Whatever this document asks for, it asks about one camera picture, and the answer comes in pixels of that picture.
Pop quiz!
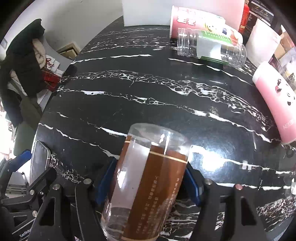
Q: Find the clear cup brown label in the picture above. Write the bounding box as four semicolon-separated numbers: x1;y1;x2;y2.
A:
100;123;190;240

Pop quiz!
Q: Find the pink panda paper cup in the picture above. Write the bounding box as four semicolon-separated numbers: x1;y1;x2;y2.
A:
252;62;295;145

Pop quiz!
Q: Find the pink cartoon paper cup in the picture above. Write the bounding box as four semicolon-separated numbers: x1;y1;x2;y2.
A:
170;6;243;44

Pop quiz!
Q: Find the black smartphone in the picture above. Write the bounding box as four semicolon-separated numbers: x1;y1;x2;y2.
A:
29;140;51;184

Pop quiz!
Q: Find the black jacket on chair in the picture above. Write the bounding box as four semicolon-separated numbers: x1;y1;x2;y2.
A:
1;19;45;127

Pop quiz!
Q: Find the white tissue roll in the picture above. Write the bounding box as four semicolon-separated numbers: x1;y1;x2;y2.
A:
245;19;281;67

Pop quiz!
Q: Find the clear jar green label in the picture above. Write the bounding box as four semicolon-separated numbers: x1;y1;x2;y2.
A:
177;28;247;69

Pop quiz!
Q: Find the red bottle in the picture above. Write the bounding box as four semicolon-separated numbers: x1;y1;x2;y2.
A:
238;0;249;34

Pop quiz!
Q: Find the white foam board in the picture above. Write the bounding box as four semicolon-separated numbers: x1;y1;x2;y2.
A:
122;0;245;30

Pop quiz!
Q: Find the black coffee bag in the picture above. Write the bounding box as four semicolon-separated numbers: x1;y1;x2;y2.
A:
242;0;274;44

